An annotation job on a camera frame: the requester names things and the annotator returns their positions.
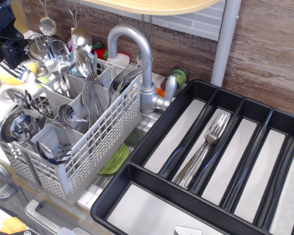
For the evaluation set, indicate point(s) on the light wooden shelf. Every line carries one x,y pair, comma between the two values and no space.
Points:
156,7

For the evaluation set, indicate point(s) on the steel forks right compartment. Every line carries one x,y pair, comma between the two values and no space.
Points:
121,81

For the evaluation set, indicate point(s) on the yellow toy banana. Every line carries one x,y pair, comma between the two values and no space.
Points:
10,80

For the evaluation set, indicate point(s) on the steel forks in tray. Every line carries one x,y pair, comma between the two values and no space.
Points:
187,175

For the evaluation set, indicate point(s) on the hanging slotted steel ladle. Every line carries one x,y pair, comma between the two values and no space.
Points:
46,24

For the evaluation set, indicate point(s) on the steel spoons left compartment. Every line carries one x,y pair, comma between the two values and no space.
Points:
25,101

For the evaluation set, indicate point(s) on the steel spoon back compartment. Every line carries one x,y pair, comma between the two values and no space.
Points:
83,63

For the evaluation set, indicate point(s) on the green toy ball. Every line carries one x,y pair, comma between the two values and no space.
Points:
43,80

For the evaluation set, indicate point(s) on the black cutlery tray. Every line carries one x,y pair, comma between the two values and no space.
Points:
244,186

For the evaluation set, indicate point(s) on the white toy food item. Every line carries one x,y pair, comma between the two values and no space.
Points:
122,60

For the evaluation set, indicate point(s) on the large steel spoon front left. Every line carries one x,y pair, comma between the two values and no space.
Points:
19,128

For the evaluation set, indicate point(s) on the steel forks middle compartment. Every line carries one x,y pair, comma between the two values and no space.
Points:
89,100

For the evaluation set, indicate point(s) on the steel fork being moved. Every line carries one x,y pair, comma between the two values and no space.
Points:
24,74

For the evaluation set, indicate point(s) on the red toy pepper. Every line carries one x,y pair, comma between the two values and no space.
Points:
100,50

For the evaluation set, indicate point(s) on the steel pot on stove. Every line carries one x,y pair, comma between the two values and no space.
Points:
49,49

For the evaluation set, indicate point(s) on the grey metal pole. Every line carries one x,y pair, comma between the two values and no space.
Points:
228,25

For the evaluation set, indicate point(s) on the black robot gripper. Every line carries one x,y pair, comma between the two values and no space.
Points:
11,40

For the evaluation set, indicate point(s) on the green toy can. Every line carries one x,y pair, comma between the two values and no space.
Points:
181,77

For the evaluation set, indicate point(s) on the steel spoon centre compartment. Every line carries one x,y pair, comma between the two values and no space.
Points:
66,118

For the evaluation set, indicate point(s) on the grey plastic cutlery basket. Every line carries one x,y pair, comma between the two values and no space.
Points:
90,148

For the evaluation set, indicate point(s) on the steel spoons compartment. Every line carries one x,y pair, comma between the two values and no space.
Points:
61,156
25,101

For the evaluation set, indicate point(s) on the steel spoon compartment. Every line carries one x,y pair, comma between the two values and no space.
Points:
66,118
83,63

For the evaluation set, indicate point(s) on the steel fork back compartment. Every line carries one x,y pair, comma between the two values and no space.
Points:
64,70

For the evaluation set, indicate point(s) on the silver sink faucet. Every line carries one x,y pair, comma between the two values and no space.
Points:
149,99

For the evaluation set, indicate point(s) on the steel spoons front compartment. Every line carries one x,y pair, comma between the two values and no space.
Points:
61,156

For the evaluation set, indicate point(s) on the steel forks compartment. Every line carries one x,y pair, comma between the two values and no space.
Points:
89,100
121,81

